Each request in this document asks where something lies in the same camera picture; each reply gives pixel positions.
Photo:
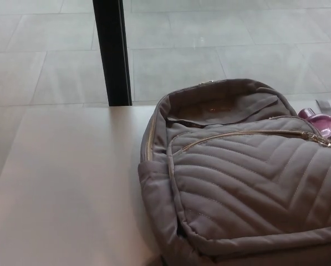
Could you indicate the grey quilted backpack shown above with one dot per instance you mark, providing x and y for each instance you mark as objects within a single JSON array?
[{"x": 237, "y": 171}]

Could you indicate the pink transparent bottle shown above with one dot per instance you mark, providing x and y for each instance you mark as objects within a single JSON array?
[{"x": 317, "y": 122}]

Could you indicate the black window frame post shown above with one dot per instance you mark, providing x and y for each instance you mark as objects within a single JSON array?
[{"x": 112, "y": 55}]

